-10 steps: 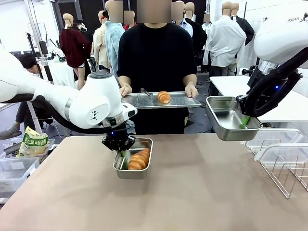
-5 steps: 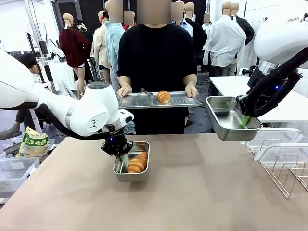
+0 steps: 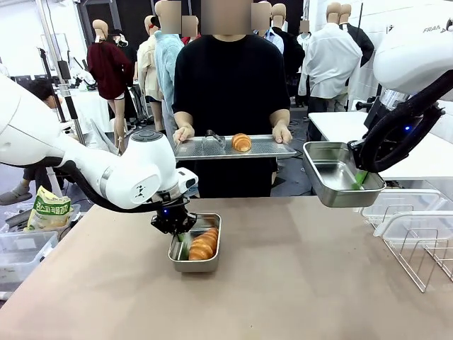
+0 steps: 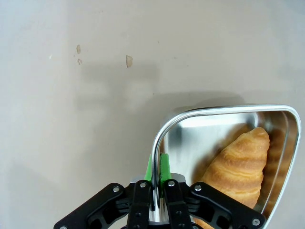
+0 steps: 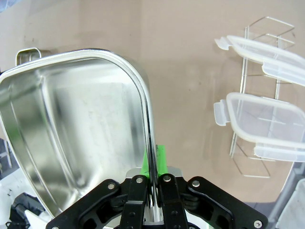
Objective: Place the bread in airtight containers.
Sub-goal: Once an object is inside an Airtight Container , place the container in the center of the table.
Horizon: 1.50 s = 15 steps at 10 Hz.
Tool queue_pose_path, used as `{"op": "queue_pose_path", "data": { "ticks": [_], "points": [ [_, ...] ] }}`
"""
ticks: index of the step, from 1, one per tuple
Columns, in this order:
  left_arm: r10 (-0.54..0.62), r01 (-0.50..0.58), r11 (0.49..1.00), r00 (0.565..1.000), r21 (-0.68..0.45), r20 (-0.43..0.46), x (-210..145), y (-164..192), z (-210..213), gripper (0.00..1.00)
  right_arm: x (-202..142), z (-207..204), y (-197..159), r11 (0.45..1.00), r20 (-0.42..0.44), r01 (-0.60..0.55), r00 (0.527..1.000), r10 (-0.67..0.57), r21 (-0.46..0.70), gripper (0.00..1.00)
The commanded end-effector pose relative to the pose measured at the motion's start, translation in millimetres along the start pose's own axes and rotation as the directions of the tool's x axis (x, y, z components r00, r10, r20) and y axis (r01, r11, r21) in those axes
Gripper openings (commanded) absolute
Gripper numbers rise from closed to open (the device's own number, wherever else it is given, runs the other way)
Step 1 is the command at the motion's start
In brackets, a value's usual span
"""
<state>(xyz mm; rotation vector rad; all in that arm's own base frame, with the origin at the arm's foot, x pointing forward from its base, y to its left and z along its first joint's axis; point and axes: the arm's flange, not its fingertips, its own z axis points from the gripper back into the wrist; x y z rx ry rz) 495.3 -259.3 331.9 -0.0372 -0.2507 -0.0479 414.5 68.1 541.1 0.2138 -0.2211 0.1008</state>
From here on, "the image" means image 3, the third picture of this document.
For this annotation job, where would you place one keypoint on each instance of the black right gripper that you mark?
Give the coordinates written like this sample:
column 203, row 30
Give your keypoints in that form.
column 400, row 141

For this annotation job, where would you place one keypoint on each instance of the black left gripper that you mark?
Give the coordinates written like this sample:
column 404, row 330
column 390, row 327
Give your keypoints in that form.
column 170, row 219

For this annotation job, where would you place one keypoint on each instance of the golden croissant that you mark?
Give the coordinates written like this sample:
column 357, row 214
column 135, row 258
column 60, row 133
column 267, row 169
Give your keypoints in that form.
column 203, row 246
column 241, row 142

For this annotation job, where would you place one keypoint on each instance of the steel rectangular container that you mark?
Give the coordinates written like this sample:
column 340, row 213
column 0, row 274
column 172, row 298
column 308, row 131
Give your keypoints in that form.
column 198, row 266
column 339, row 198

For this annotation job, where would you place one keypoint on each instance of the clear plastic containers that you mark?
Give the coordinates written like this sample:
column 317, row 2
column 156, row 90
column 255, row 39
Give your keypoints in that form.
column 396, row 193

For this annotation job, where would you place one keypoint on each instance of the perforated steel tray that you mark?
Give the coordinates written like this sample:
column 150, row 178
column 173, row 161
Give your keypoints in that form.
column 262, row 150

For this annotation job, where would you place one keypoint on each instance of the steel tongs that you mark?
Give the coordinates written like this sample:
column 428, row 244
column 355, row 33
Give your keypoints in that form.
column 217, row 138

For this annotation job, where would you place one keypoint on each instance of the person's left forearm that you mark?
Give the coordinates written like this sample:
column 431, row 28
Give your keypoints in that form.
column 280, row 117

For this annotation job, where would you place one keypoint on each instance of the person's right forearm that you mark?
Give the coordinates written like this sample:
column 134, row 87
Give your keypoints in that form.
column 184, row 119

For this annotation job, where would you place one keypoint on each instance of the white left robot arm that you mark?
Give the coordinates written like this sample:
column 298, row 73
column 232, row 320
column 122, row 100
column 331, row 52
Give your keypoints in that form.
column 42, row 134

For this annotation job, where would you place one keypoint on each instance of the person's left hand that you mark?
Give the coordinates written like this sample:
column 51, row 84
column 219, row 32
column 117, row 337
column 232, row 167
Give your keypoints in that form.
column 282, row 134

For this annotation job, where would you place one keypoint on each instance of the person's right hand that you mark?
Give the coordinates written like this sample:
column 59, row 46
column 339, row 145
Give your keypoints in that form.
column 184, row 132

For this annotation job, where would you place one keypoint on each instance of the white side table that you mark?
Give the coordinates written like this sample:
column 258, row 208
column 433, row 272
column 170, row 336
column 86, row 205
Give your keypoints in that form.
column 332, row 122

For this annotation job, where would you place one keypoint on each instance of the clear plastic lid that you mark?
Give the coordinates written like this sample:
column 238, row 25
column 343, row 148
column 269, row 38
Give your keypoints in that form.
column 417, row 217

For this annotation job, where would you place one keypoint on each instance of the white shirt mannequin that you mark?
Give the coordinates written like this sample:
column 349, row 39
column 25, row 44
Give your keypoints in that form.
column 331, row 60

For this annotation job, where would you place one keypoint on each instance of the black jacket mannequin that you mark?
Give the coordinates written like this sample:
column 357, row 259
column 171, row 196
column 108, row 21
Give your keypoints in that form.
column 364, row 42

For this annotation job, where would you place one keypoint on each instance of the green yellow snack bag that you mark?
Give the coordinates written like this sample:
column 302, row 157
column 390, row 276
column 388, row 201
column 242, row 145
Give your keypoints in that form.
column 49, row 212

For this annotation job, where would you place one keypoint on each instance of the black clothes mannequin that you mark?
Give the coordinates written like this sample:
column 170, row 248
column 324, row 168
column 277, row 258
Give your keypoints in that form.
column 292, row 53

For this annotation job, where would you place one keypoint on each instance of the person torso black t-shirt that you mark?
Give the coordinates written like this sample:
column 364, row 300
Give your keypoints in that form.
column 230, row 88

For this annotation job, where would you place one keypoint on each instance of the clear plastic storage bin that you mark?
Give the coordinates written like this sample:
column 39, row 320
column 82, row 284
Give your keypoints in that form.
column 21, row 248

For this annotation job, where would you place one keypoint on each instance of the beige shirt mannequin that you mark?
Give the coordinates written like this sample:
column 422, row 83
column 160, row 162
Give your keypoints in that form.
column 147, row 71

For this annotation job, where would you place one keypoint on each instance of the light blue shirt mannequin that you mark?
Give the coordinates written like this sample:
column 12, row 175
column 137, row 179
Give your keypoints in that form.
column 166, row 63

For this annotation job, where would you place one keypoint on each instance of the black and silver stand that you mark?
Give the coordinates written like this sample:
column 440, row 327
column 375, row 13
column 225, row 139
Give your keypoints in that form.
column 69, row 102

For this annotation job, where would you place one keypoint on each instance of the maroon dress mannequin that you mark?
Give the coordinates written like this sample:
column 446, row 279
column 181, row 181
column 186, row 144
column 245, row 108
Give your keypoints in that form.
column 108, row 71

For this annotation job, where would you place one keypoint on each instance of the seated person white shirt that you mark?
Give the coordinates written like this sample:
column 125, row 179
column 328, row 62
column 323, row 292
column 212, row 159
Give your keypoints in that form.
column 42, row 90

